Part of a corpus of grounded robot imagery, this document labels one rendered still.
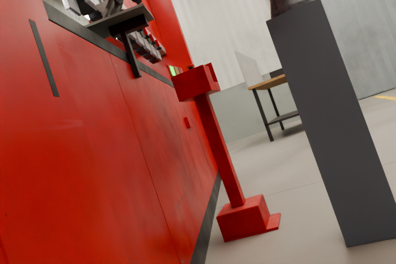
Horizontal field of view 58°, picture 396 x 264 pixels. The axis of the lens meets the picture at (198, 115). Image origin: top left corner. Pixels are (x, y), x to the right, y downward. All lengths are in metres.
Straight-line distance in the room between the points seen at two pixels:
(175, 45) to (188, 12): 5.93
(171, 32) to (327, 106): 2.62
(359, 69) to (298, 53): 7.52
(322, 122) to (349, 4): 7.75
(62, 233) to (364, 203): 1.02
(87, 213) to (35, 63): 0.18
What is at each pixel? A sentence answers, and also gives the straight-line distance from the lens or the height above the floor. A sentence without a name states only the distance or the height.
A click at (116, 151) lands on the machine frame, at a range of 0.90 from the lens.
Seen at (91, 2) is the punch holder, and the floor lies 1.18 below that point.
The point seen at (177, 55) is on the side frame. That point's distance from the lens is 3.57.
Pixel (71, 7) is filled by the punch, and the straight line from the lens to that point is 1.48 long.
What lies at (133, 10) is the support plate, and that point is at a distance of 1.35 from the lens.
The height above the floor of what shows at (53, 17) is 0.84.
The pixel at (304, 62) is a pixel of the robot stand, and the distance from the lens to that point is 1.20.
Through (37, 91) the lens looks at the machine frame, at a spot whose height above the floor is 0.60.
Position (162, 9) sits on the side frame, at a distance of 3.71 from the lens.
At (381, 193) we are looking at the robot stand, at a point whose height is 0.14.
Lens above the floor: 0.50
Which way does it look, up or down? 3 degrees up
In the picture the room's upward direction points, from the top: 19 degrees counter-clockwise
